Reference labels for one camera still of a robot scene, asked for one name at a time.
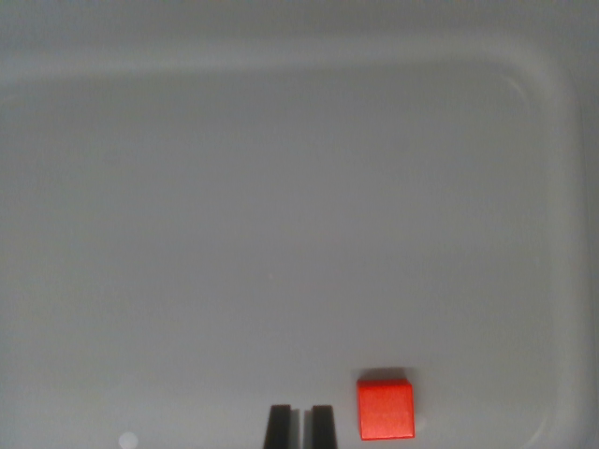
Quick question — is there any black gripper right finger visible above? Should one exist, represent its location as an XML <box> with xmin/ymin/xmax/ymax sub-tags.
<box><xmin>303</xmin><ymin>404</ymin><xmax>340</xmax><ymax>449</ymax></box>

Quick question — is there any red cube block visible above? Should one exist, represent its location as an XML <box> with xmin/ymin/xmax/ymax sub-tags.
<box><xmin>356</xmin><ymin>378</ymin><xmax>417</xmax><ymax>442</ymax></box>

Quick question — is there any gray plastic tray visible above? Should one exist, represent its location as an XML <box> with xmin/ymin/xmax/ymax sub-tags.
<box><xmin>0</xmin><ymin>0</ymin><xmax>599</xmax><ymax>449</ymax></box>

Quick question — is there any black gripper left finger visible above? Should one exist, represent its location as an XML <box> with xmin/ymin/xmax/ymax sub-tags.
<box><xmin>263</xmin><ymin>404</ymin><xmax>300</xmax><ymax>449</ymax></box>

